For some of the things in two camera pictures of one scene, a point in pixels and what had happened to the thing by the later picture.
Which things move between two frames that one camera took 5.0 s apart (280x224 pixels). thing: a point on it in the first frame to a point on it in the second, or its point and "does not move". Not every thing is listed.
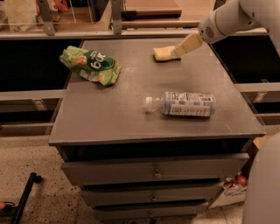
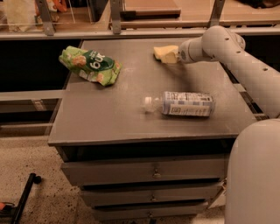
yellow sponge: x=164 y=53 does not move
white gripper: x=208 y=28 to x=185 y=54
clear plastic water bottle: x=184 y=104 does not move
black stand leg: x=21 y=206 does not move
